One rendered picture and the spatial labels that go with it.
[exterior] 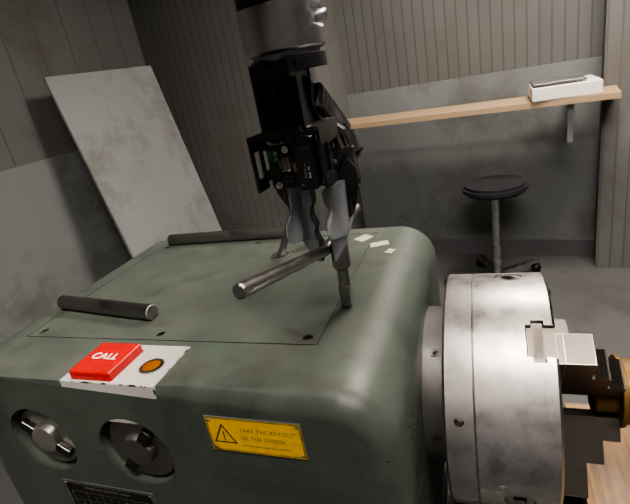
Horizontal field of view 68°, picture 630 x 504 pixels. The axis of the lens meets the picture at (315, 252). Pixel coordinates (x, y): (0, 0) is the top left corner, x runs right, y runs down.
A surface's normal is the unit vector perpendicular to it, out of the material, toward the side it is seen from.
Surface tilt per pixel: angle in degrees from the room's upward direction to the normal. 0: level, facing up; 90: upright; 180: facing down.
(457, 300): 12
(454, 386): 54
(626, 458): 0
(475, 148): 90
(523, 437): 73
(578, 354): 33
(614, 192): 90
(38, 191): 90
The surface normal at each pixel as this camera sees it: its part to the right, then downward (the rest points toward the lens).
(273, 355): -0.18, -0.91
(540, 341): -0.31, -0.55
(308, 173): -0.30, 0.40
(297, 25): 0.42, 0.26
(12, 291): 0.88, 0.02
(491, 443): -0.33, 0.18
